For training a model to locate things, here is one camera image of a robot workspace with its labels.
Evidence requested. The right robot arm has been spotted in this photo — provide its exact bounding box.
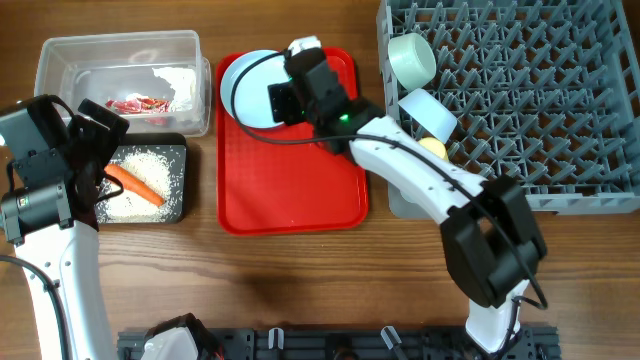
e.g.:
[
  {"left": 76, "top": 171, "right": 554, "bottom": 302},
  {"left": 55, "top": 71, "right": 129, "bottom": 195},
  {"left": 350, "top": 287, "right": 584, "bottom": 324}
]
[{"left": 282, "top": 47, "right": 548, "bottom": 359}]

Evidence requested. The white tissue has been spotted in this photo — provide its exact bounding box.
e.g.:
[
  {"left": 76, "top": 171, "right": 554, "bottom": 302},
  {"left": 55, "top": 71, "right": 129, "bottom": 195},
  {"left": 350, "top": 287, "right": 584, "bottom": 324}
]
[{"left": 152, "top": 67, "right": 196, "bottom": 112}]

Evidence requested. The clear plastic bin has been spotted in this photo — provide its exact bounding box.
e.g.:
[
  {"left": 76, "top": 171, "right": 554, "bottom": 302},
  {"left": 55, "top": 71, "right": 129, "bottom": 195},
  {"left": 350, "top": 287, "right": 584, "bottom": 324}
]
[{"left": 34, "top": 30, "right": 212, "bottom": 137}]

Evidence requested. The orange carrot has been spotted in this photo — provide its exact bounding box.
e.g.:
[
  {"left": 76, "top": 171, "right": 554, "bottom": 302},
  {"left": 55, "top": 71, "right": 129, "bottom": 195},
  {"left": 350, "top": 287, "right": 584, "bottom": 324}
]
[{"left": 105, "top": 164, "right": 165, "bottom": 207}]

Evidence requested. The red serving tray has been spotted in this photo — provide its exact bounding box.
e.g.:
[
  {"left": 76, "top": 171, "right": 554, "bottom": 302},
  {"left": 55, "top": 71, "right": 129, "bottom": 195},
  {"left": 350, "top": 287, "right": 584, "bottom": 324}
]
[{"left": 215, "top": 53, "right": 369, "bottom": 236}]

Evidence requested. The red wrapper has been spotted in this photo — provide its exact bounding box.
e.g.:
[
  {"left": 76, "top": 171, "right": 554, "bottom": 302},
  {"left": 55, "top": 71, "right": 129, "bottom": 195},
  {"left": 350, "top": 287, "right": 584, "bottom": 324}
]
[{"left": 105, "top": 96, "right": 170, "bottom": 115}]

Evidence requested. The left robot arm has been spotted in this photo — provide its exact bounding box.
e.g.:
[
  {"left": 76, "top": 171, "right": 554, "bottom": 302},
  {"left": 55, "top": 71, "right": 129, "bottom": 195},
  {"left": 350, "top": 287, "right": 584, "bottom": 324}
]
[{"left": 1, "top": 95, "right": 129, "bottom": 360}]

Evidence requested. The yellow plastic cup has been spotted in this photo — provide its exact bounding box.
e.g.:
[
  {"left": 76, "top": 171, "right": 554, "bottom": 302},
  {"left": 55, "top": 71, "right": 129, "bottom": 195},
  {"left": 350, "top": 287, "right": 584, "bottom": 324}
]
[{"left": 418, "top": 137, "right": 449, "bottom": 161}]

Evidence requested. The green bowl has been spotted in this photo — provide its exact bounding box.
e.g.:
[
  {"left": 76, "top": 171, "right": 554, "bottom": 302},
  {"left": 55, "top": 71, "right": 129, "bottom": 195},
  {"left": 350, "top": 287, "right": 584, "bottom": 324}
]
[{"left": 388, "top": 33, "right": 436, "bottom": 91}]

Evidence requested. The black plastic tray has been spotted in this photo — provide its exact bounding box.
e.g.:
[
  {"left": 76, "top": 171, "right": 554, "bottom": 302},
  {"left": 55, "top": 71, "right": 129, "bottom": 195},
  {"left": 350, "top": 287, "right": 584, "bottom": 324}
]
[{"left": 94, "top": 132, "right": 189, "bottom": 225}]

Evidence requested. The white rice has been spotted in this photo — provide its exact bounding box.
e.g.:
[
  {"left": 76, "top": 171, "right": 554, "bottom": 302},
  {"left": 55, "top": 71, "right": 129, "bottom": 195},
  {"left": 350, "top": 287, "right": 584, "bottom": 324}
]
[{"left": 95, "top": 148, "right": 185, "bottom": 224}]

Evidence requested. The large light blue plate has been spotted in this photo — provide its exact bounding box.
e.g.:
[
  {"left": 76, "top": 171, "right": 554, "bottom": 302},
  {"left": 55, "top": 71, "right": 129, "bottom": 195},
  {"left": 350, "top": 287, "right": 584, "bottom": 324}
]
[{"left": 219, "top": 50, "right": 289, "bottom": 129}]

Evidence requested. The grey dishwasher rack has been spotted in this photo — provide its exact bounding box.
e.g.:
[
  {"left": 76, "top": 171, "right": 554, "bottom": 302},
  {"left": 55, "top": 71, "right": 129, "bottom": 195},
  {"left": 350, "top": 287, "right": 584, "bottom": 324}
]
[{"left": 376, "top": 0, "right": 639, "bottom": 215}]

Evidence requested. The small light blue bowl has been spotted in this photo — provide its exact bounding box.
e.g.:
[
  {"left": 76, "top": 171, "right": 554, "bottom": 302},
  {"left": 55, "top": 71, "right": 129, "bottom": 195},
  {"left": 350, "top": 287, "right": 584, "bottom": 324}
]
[{"left": 398, "top": 88, "right": 457, "bottom": 143}]

